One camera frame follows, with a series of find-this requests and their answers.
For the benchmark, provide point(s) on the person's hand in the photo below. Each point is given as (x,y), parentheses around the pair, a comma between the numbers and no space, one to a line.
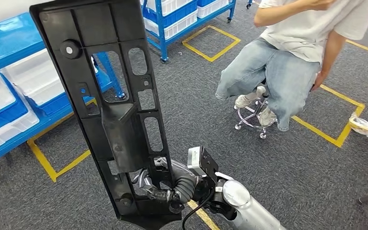
(319,81)
(320,3)

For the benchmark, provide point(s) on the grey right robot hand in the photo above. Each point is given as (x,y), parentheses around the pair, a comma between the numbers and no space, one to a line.
(171,168)

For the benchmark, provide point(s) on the black plastic license plate bracket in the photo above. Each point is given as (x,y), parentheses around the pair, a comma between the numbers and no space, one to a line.
(123,133)

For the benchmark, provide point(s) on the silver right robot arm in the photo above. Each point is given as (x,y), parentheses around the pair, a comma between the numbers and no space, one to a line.
(244,206)

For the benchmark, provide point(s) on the person's forearm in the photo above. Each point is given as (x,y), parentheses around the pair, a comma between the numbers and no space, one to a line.
(331,54)
(279,14)

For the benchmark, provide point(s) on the blue wheeled shelf rack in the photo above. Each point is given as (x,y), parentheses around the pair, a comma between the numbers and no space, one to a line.
(161,41)

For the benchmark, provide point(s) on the blue metal shelf rack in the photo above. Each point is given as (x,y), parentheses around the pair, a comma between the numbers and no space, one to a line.
(9,41)

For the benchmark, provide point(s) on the person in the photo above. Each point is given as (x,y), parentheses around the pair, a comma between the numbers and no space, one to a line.
(288,73)

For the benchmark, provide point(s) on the white crumpled plastic wrap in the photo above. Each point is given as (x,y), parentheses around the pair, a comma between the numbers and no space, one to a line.
(365,127)

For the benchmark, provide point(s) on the chrome swivel stool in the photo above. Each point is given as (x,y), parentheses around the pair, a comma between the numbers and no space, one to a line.
(254,117)

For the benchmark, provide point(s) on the yellow floor tape square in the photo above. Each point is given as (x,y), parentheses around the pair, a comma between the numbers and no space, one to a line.
(211,58)
(44,162)

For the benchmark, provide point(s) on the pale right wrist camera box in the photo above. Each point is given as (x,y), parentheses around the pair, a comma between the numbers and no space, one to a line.
(196,160)

